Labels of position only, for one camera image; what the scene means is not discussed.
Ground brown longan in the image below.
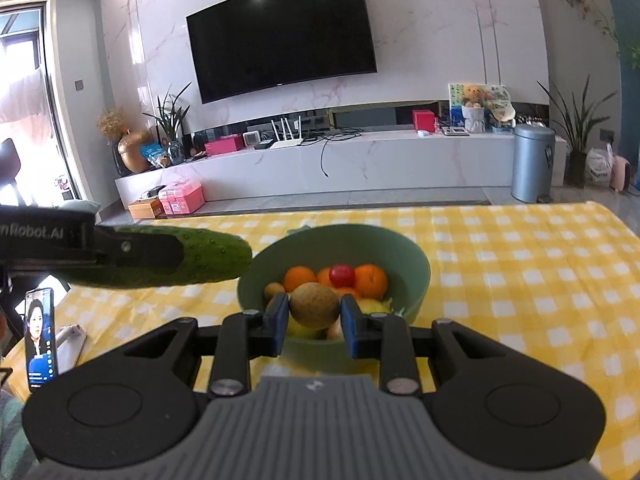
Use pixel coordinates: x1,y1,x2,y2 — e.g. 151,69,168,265
326,318,344,340
290,282,341,330
262,282,286,304

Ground small orange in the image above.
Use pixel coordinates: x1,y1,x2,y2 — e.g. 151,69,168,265
282,266,317,292
354,263,388,301
316,268,333,287

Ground large orange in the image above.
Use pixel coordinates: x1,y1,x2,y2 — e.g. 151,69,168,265
335,287,360,300

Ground red cherry tomato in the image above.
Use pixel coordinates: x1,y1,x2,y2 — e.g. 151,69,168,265
330,263,356,288

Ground green cucumber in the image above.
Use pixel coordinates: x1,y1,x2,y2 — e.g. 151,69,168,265
51,224,253,289

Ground green colander bowl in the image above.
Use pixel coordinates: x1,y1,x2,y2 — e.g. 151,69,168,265
238,224,431,375

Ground right red-yellow apple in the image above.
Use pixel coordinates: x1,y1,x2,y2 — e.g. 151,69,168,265
357,298,393,315

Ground green cushioned chair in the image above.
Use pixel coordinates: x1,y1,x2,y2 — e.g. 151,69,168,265
58,200,101,216

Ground orange wooden box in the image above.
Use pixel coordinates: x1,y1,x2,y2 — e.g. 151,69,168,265
128,197,165,220

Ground pink storage box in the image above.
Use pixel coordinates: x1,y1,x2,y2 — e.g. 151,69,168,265
158,179,205,216

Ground blue snack bag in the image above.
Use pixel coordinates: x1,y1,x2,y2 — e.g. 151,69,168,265
140,142,171,169

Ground smartphone showing video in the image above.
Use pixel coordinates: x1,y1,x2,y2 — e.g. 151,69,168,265
24,287,58,392

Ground copper vase dried flowers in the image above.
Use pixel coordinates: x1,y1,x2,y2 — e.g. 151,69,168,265
96,108,153,174

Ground small plant glass vase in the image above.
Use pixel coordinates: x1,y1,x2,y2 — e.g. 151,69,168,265
144,84,191,166

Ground pink box on cabinet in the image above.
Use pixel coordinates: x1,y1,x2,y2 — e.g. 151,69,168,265
205,134,245,156

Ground yellow checkered tablecloth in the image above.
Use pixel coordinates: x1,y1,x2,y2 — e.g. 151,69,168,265
8,200,640,480

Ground small white clock device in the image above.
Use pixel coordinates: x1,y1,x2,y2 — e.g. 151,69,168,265
243,130,262,148

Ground white marble tv cabinet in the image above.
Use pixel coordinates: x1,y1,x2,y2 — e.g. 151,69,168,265
113,129,569,208

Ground white wifi router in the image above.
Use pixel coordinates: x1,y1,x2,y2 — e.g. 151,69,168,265
271,116,303,150

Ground red box on cabinet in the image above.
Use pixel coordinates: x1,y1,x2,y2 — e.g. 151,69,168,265
412,110,437,134

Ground grey metal trash bin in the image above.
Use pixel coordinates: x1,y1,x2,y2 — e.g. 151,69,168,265
511,124,555,204

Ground teddy bear bouquet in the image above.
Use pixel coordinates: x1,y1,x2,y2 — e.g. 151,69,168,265
461,84,490,133

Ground white plastic bag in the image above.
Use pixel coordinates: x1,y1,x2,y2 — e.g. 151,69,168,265
585,145,614,188

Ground potted long-leaf plant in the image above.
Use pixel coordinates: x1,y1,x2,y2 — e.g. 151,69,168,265
537,76,617,188

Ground pink bag on floor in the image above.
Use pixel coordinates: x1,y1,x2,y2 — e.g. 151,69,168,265
610,155,632,193

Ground black flat tv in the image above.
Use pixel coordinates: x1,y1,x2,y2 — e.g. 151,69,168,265
186,0,378,104

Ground hanging ivy plant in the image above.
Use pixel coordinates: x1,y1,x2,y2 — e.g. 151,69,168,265
564,0,639,70

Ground black power cable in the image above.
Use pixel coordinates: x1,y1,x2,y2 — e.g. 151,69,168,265
301,127,364,179

